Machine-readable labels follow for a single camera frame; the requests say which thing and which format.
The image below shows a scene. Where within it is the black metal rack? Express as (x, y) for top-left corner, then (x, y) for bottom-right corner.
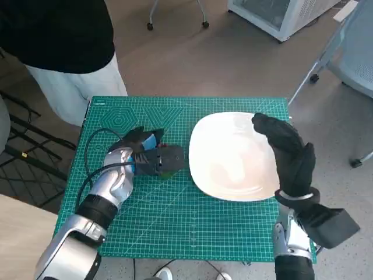
(0, 89), (77, 209)

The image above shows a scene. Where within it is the light blue mesh chair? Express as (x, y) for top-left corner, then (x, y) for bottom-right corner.
(287, 0), (373, 169)

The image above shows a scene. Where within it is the white square plate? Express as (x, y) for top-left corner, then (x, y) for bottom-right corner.
(188, 111), (282, 202)

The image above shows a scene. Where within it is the green cutting mat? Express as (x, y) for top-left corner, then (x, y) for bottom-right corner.
(58, 96), (318, 263)

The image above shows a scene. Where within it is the person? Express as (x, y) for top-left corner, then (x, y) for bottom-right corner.
(0, 0), (129, 128)

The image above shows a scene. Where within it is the white glass-door cabinet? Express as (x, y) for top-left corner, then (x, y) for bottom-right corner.
(227, 0), (343, 43)

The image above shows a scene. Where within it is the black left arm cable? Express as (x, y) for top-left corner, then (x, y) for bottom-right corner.
(75, 128), (136, 212)

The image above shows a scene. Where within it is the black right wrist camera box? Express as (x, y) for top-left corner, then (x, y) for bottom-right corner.
(297, 204), (361, 250)

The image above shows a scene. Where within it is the black floor cable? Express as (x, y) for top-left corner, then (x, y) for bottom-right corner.
(132, 258), (222, 280)

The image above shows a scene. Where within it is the light wooden desk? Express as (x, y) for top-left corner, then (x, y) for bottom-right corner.
(0, 194), (59, 280)

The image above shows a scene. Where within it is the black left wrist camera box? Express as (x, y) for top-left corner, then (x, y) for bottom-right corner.
(133, 145), (185, 177)

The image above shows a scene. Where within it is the red toy grape bunch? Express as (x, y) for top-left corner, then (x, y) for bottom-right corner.
(157, 142), (177, 181)

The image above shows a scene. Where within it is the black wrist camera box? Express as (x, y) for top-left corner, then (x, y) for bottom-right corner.
(133, 145), (185, 177)
(297, 204), (361, 250)

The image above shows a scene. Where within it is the grey round seat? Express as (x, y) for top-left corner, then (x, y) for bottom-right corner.
(0, 94), (12, 154)

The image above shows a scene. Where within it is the grey chair base with casters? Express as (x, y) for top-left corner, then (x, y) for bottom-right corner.
(146, 0), (210, 32)

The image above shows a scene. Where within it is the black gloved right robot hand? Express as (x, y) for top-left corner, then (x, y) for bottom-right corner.
(251, 113), (317, 197)

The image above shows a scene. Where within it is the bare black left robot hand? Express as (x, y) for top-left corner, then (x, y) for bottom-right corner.
(118, 125), (168, 154)

